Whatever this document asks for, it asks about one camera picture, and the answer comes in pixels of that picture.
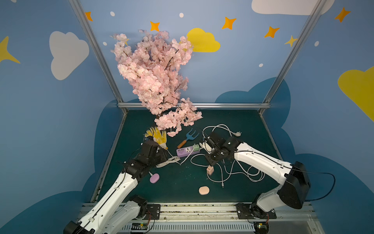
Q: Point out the pink cherry blossom tree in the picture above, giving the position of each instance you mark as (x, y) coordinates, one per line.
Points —
(152, 69)

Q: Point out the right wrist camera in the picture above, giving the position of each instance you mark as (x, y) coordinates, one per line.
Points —
(207, 147)

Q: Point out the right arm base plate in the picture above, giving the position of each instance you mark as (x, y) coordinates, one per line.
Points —
(247, 211)

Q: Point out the aluminium frame post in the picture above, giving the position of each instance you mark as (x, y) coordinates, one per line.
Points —
(303, 36)
(84, 22)

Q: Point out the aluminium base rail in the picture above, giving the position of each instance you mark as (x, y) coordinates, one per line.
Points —
(221, 217)

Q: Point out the blue garden hand fork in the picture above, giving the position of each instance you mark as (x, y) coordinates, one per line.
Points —
(191, 135)

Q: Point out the purple earbud case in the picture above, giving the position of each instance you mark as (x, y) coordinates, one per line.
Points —
(154, 178)

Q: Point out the purple power strip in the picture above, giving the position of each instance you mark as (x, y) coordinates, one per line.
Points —
(186, 151)

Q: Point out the aluminium frame post left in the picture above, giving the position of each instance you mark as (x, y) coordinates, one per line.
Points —
(84, 22)

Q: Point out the green usb charger plug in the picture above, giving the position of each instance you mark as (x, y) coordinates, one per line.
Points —
(196, 147)

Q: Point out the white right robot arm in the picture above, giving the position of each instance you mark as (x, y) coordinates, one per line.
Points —
(293, 180)

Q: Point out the aluminium frame post right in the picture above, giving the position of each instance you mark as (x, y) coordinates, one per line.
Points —
(303, 36)

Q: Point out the pink earbud case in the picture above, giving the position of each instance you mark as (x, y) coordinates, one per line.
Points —
(204, 190)

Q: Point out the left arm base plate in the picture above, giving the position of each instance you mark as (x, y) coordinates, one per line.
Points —
(151, 211)

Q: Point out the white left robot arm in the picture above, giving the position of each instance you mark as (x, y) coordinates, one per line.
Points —
(104, 218)

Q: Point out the yellow white work glove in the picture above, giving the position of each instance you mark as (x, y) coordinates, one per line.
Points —
(158, 136)

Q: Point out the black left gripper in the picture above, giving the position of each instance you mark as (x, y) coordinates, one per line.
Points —
(159, 153)

